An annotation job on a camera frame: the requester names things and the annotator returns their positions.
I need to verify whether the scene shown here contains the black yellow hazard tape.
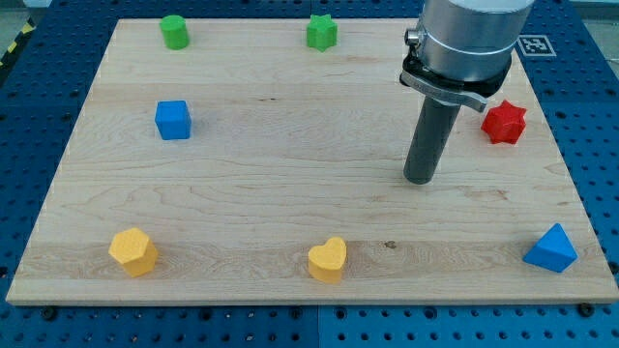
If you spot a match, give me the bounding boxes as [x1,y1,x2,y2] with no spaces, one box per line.
[1,17,37,70]

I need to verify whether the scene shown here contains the yellow heart block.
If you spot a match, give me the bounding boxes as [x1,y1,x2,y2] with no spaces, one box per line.
[308,237,347,284]

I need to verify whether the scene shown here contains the wooden board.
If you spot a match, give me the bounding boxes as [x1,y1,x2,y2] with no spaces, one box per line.
[7,19,618,306]

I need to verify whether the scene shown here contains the green star block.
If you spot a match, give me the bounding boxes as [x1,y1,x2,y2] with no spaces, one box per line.
[306,14,339,52]

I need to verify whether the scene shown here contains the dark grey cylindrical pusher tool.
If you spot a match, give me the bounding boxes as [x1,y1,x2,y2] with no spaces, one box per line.
[403,97,460,185]

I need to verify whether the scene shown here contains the blue cube block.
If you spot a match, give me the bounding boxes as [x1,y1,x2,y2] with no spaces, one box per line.
[155,101,192,140]

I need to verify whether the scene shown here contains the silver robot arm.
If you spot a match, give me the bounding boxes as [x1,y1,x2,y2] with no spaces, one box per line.
[400,0,533,112]

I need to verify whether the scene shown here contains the fiducial marker tag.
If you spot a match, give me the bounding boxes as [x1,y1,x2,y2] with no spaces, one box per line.
[517,35,556,57]

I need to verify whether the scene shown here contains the yellow hexagon block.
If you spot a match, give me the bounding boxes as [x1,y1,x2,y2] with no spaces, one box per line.
[108,227,159,277]

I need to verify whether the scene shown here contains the blue triangle block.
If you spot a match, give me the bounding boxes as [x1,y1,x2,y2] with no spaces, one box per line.
[522,223,578,273]

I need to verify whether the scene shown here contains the green cylinder block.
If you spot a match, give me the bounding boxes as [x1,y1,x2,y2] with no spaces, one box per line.
[160,14,190,50]

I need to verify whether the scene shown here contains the red star block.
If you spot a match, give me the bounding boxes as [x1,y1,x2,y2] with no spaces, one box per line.
[481,100,527,144]

